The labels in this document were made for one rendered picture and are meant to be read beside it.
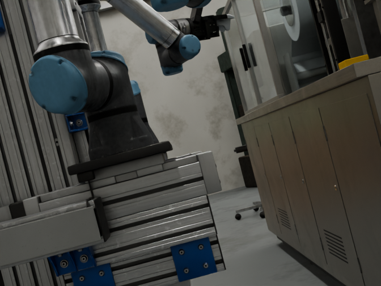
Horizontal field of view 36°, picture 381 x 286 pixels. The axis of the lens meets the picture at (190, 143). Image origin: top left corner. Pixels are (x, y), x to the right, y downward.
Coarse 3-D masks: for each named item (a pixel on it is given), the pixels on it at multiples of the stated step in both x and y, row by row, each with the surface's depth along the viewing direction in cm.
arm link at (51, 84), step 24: (48, 0) 117; (48, 24) 117; (72, 24) 120; (48, 48) 116; (72, 48) 117; (48, 72) 115; (72, 72) 114; (96, 72) 121; (48, 96) 116; (72, 96) 115; (96, 96) 121
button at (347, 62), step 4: (360, 56) 167; (364, 56) 167; (368, 56) 167; (348, 60) 167; (352, 60) 167; (356, 60) 167; (360, 60) 167; (364, 60) 167; (340, 64) 172; (344, 64) 168; (348, 64) 167; (340, 68) 173
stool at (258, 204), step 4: (236, 148) 556; (240, 148) 550; (244, 148) 546; (236, 152) 558; (240, 152) 551; (256, 204) 582; (260, 204) 559; (244, 208) 560; (248, 208) 559; (252, 208) 559; (256, 208) 587; (260, 208) 532; (236, 212) 559; (260, 212) 532; (236, 216) 559; (240, 216) 559; (260, 216) 531; (264, 216) 530
